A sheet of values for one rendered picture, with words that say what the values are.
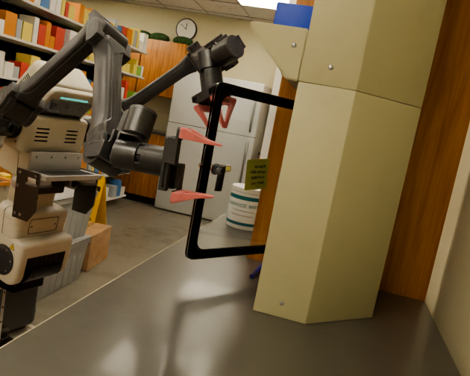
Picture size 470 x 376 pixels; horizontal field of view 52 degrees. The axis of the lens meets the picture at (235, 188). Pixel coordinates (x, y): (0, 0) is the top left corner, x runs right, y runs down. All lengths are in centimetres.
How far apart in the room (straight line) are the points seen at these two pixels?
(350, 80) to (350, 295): 45
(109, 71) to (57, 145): 65
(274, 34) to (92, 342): 64
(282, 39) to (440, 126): 54
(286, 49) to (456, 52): 53
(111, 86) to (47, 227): 81
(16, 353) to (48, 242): 103
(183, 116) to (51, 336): 546
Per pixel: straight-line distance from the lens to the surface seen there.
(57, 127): 172
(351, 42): 97
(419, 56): 108
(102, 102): 108
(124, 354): 79
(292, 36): 97
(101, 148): 97
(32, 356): 77
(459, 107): 135
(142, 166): 92
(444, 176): 135
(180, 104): 619
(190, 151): 613
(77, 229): 344
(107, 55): 119
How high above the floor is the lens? 132
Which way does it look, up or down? 8 degrees down
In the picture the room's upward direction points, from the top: 11 degrees clockwise
